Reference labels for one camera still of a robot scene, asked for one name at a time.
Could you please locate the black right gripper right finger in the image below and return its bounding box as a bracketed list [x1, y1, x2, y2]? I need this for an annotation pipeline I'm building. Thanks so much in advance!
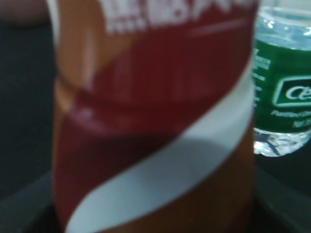
[256, 167, 311, 233]

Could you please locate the brown Nescafe coffee bottle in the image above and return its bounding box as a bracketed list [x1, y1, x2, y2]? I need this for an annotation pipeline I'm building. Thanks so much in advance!
[47, 0, 259, 233]

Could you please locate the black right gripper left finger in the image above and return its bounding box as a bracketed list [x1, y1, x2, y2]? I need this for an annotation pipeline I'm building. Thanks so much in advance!
[0, 171, 52, 233]

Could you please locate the clear water bottle green label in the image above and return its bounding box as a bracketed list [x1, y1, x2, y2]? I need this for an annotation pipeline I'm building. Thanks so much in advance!
[252, 1, 311, 157]

